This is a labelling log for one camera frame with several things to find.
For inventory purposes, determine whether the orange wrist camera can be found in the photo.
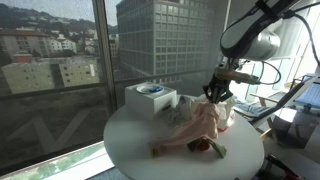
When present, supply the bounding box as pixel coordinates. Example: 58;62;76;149
215;68;260;84

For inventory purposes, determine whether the pink shirt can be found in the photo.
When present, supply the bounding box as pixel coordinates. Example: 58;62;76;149
149;102;220;157

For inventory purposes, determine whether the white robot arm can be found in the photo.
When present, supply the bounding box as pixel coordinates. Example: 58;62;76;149
202;0;319;104

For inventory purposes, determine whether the blue white bowl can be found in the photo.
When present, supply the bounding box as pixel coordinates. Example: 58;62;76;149
136;84;163;94

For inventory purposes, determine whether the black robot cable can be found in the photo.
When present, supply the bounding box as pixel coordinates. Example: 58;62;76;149
228;0;320;86

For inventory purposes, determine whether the white box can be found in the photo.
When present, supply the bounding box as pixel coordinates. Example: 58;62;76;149
125;82;177;119

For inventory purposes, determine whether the wooden chair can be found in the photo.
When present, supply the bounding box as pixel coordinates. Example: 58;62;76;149
233;92;284;121

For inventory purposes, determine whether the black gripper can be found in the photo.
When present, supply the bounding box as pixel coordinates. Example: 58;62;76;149
202;75;233;102

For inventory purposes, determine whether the radish plush toy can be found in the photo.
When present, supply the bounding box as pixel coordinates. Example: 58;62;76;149
187;137;227;158

